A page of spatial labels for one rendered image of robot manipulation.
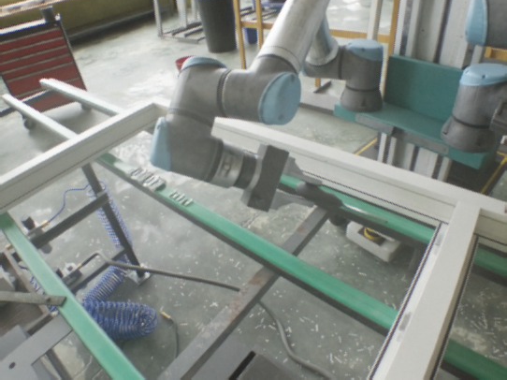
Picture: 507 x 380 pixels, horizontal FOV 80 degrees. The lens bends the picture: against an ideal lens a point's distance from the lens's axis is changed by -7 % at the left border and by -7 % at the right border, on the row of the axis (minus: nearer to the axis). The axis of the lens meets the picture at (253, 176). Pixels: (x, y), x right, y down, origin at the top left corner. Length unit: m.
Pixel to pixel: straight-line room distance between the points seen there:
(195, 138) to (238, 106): 0.10
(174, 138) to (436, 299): 0.49
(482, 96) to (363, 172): 0.60
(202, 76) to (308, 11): 0.25
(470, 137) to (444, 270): 0.77
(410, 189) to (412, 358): 0.37
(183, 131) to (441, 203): 0.54
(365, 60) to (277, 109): 0.92
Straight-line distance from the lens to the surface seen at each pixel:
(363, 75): 1.44
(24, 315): 1.18
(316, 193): 0.70
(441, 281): 0.60
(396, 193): 0.78
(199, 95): 0.60
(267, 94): 0.54
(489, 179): 1.96
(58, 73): 3.85
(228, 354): 0.92
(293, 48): 0.62
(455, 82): 1.45
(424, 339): 0.54
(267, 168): 0.64
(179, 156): 0.58
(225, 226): 0.74
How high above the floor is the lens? 1.39
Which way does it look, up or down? 38 degrees down
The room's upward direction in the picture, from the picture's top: 7 degrees counter-clockwise
